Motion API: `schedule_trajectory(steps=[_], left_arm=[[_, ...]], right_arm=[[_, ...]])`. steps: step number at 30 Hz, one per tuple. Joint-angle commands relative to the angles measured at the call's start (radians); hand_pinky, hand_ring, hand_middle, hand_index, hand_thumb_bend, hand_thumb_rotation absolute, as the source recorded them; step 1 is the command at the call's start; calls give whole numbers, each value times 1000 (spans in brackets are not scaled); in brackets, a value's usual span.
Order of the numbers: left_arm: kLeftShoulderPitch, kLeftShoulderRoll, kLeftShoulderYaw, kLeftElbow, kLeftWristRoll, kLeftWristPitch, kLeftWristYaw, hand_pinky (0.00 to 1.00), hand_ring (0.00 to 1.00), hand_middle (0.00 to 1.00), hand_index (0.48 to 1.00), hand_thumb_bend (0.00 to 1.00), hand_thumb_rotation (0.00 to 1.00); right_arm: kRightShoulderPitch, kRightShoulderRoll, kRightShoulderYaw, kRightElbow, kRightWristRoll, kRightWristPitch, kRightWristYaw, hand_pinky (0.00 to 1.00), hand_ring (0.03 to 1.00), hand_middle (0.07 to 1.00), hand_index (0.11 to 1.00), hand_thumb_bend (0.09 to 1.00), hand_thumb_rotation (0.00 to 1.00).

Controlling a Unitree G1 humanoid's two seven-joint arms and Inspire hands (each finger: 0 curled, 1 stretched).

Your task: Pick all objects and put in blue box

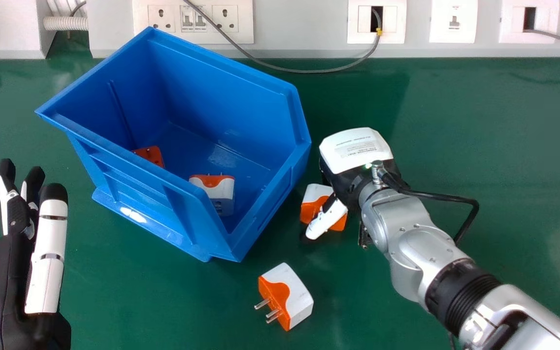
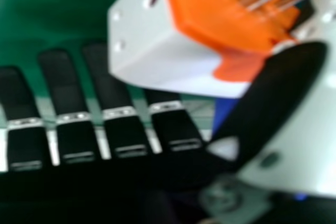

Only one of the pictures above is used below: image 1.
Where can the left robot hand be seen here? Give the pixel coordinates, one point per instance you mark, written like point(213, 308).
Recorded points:
point(12, 291)

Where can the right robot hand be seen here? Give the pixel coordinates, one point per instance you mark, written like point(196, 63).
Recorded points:
point(353, 160)

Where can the white-and-orange plug adapter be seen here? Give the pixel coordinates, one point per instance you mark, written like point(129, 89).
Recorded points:
point(151, 155)
point(218, 192)
point(315, 204)
point(287, 294)

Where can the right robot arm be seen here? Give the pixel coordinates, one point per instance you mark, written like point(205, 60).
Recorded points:
point(435, 262)

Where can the blue plastic bin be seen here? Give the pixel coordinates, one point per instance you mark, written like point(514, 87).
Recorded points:
point(187, 155)

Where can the white socket strip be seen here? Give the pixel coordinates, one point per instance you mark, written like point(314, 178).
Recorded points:
point(192, 22)

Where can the white wall socket plate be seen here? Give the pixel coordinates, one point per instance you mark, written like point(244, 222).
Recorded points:
point(376, 20)
point(529, 20)
point(453, 20)

